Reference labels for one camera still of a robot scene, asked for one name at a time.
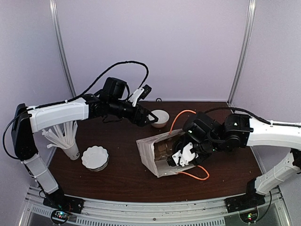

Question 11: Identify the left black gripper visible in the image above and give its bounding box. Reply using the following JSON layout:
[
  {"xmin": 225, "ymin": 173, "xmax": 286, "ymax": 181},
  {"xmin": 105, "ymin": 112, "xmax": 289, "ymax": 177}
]
[{"xmin": 108, "ymin": 98, "xmax": 158, "ymax": 127}]

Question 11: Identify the brown cardboard cup carrier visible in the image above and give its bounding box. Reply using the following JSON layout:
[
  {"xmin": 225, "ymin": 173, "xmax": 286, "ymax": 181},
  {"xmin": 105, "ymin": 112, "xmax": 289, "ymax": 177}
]
[{"xmin": 154, "ymin": 138, "xmax": 173, "ymax": 161}]

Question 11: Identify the white paper takeout bag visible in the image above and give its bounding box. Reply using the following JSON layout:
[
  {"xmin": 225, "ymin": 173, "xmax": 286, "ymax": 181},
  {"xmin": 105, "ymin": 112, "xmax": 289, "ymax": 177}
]
[{"xmin": 136, "ymin": 109, "xmax": 210, "ymax": 181}]

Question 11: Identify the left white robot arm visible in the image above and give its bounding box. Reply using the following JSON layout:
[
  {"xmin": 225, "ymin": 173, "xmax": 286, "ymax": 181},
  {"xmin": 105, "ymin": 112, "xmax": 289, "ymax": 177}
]
[{"xmin": 11, "ymin": 77, "xmax": 158, "ymax": 209}]

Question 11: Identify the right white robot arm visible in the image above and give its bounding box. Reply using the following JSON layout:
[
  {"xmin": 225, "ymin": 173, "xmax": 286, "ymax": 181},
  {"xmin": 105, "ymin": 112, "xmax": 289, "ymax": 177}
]
[{"xmin": 167, "ymin": 112, "xmax": 301, "ymax": 208}]

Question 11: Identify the white ceramic bowl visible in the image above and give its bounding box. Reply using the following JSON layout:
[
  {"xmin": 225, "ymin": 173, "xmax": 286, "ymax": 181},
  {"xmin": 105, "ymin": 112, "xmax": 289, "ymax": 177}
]
[{"xmin": 151, "ymin": 109, "xmax": 169, "ymax": 128}]

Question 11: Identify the white fluted dish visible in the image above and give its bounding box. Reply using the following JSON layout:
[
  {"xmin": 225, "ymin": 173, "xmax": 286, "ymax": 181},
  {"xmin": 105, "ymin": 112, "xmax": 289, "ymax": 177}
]
[{"xmin": 81, "ymin": 146, "xmax": 109, "ymax": 172}]

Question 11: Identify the white cup holding straws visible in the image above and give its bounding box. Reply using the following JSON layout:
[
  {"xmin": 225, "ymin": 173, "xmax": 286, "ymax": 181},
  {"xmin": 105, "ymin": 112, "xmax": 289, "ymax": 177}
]
[{"xmin": 62, "ymin": 139, "xmax": 80, "ymax": 160}]

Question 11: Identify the bundle of wrapped straws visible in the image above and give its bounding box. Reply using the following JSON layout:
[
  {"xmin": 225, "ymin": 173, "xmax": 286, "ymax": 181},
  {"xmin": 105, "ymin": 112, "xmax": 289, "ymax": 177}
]
[{"xmin": 42, "ymin": 121, "xmax": 78, "ymax": 150}]

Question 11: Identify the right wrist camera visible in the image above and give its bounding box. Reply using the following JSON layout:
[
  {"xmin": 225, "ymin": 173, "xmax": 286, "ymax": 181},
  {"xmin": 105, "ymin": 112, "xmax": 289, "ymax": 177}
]
[{"xmin": 166, "ymin": 142, "xmax": 198, "ymax": 167}]

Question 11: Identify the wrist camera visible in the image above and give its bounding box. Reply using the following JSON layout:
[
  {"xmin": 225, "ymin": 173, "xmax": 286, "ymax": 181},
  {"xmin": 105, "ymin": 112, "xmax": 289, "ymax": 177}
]
[
  {"xmin": 128, "ymin": 85, "xmax": 152, "ymax": 107},
  {"xmin": 166, "ymin": 142, "xmax": 198, "ymax": 167}
]

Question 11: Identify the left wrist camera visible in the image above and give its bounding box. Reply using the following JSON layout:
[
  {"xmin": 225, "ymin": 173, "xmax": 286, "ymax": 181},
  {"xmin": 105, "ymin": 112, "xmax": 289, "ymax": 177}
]
[{"xmin": 128, "ymin": 85, "xmax": 152, "ymax": 107}]

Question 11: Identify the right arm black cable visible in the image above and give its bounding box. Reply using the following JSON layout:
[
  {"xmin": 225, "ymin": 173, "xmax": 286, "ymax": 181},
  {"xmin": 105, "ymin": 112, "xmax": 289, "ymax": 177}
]
[{"xmin": 204, "ymin": 107, "xmax": 301, "ymax": 128}]

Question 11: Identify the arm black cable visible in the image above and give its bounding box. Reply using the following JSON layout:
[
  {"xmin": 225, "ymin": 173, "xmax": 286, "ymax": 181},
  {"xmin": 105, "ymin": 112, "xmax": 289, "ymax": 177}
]
[
  {"xmin": 3, "ymin": 61, "xmax": 150, "ymax": 160},
  {"xmin": 204, "ymin": 107, "xmax": 301, "ymax": 128}
]

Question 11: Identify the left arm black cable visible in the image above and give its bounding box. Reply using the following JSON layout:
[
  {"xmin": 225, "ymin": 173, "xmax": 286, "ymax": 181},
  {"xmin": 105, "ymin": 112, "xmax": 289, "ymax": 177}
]
[{"xmin": 3, "ymin": 61, "xmax": 150, "ymax": 160}]

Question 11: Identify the aluminium front rail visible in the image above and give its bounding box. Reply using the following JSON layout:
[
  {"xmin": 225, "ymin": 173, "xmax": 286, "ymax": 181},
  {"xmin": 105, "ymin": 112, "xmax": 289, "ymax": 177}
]
[{"xmin": 20, "ymin": 185, "xmax": 289, "ymax": 226}]

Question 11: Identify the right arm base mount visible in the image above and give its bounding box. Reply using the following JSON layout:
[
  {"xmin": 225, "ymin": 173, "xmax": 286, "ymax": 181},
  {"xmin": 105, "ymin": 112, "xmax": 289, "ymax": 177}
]
[{"xmin": 225, "ymin": 193, "xmax": 265, "ymax": 213}]

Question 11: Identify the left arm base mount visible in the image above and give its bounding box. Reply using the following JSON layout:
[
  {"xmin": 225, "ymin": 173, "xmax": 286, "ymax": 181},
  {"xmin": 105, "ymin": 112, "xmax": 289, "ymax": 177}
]
[{"xmin": 43, "ymin": 194, "xmax": 84, "ymax": 214}]

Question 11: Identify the left aluminium frame post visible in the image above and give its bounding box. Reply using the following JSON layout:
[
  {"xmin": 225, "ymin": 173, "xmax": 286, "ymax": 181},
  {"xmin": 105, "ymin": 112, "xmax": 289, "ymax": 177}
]
[{"xmin": 49, "ymin": 0, "xmax": 76, "ymax": 97}]

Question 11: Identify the aluminium frame post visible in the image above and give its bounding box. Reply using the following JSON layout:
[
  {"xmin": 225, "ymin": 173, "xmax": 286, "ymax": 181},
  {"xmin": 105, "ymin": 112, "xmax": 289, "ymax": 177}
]
[
  {"xmin": 227, "ymin": 0, "xmax": 256, "ymax": 106},
  {"xmin": 49, "ymin": 0, "xmax": 76, "ymax": 97}
]

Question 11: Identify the right aluminium frame post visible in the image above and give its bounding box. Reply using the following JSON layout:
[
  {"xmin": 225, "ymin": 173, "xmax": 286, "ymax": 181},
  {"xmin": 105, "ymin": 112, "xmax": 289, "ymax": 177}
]
[{"xmin": 227, "ymin": 0, "xmax": 256, "ymax": 106}]

